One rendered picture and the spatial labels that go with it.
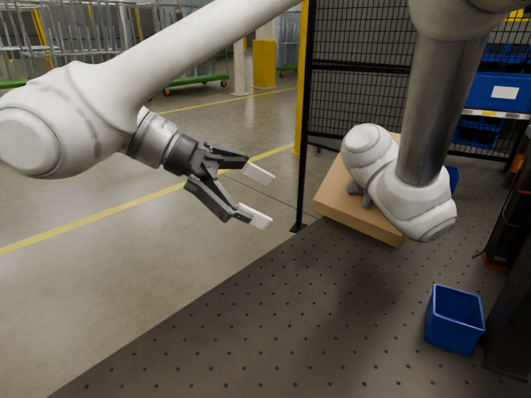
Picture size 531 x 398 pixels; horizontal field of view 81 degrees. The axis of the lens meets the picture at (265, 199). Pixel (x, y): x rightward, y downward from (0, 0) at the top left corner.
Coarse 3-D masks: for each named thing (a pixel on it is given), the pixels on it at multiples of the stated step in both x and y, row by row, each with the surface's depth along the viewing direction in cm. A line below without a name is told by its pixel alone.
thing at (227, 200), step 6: (204, 162) 56; (204, 168) 55; (210, 168) 56; (210, 174) 55; (210, 180) 55; (216, 180) 55; (210, 186) 55; (216, 186) 54; (222, 186) 55; (216, 192) 55; (222, 192) 54; (222, 198) 54; (228, 198) 54; (228, 204) 53; (234, 204) 54; (234, 210) 53
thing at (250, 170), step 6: (246, 168) 65; (252, 168) 65; (258, 168) 65; (246, 174) 66; (252, 174) 66; (258, 174) 66; (264, 174) 66; (270, 174) 66; (258, 180) 67; (264, 180) 67; (270, 180) 67
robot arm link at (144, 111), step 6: (48, 72) 47; (144, 108) 52; (138, 114) 51; (144, 114) 51; (138, 120) 50; (138, 126) 50; (132, 138) 50; (126, 144) 51; (120, 150) 52; (126, 150) 52
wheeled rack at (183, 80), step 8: (128, 8) 653; (152, 8) 600; (176, 8) 727; (176, 80) 716; (184, 80) 716; (192, 80) 719; (200, 80) 729; (208, 80) 745; (216, 80) 762; (224, 80) 790; (168, 88) 684
